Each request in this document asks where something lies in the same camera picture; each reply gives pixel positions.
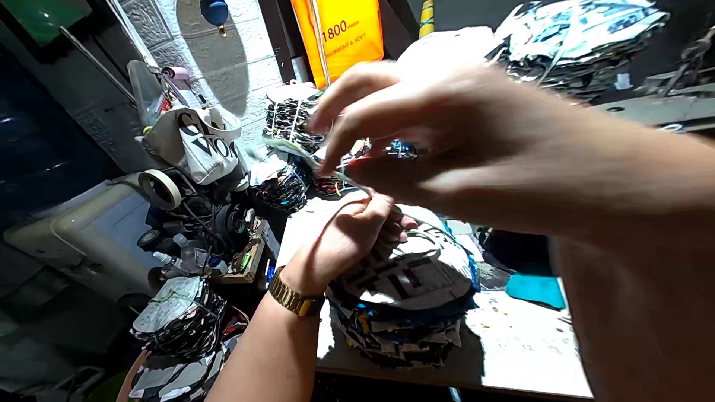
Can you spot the roll of cream tape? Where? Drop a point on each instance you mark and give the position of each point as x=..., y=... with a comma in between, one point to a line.
x=174, y=200

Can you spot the person's right fingers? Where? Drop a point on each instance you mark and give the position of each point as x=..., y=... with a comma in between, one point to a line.
x=357, y=111

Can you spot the person's left hand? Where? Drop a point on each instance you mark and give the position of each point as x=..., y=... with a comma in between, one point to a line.
x=338, y=245

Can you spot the person's left forearm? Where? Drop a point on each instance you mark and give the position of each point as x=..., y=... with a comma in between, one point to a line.
x=273, y=346

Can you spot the tied bundle red black fabric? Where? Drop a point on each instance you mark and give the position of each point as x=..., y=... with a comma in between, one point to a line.
x=335, y=186

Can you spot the person's right thumb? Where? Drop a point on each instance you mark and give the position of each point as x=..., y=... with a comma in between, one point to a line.
x=391, y=176

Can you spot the work table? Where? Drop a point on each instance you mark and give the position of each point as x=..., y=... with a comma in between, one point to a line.
x=519, y=352

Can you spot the wooden tray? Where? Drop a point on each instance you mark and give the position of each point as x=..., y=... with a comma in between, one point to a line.
x=254, y=258

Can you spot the yellow striped roll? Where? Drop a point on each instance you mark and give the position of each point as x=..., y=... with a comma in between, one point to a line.
x=427, y=17

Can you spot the white tote bag black letters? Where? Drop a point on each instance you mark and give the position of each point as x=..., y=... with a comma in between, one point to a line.
x=206, y=145

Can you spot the cream plastic container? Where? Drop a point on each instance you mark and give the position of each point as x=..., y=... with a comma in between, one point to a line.
x=100, y=229

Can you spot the clear bottle white cap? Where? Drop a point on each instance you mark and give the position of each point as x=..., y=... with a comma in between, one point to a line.
x=170, y=262

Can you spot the large tied light blue bundle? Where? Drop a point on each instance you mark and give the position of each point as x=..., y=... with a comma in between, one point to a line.
x=581, y=42

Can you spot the tied bundle multicoloured fabric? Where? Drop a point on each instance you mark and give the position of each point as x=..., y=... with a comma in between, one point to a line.
x=279, y=184

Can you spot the green panel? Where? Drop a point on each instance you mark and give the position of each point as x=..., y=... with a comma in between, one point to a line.
x=42, y=19

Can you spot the tied bundle white dark fabric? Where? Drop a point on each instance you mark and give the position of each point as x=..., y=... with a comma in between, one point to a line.
x=287, y=118

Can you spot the clear plastic bottle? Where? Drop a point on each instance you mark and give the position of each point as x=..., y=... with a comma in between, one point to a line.
x=190, y=251

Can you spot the pink roll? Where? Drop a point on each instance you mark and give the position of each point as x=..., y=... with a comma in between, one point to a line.
x=176, y=72

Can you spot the white rounded fabric bundle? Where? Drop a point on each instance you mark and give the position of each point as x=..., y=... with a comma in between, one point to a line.
x=447, y=44

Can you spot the pile of grey black fabric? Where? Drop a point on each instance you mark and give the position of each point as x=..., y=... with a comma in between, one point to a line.
x=179, y=379

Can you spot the clear plastic bag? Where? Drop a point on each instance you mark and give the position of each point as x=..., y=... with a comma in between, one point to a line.
x=142, y=92

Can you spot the person's right hand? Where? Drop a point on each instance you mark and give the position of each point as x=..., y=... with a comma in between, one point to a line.
x=475, y=128

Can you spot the sewing machine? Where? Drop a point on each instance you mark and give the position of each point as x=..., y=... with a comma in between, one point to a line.
x=670, y=109

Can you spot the teal cloth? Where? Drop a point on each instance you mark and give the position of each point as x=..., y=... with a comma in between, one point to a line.
x=536, y=290

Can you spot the person's right forearm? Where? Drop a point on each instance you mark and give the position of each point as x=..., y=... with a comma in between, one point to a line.
x=631, y=212

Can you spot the person's left fingers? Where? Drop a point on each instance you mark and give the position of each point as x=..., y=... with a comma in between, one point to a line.
x=397, y=230

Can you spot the orange printed bag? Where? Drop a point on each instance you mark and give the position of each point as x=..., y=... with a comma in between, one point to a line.
x=357, y=53

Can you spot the pale green fabric strip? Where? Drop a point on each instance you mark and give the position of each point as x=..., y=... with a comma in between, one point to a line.
x=357, y=184

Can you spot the stack of round fabric pieces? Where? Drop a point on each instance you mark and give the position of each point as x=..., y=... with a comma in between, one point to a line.
x=413, y=312

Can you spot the tied stack grey fabric pieces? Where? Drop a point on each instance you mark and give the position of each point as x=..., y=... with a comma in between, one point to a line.
x=179, y=318

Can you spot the person's left thumb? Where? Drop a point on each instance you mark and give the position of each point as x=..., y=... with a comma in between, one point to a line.
x=380, y=206

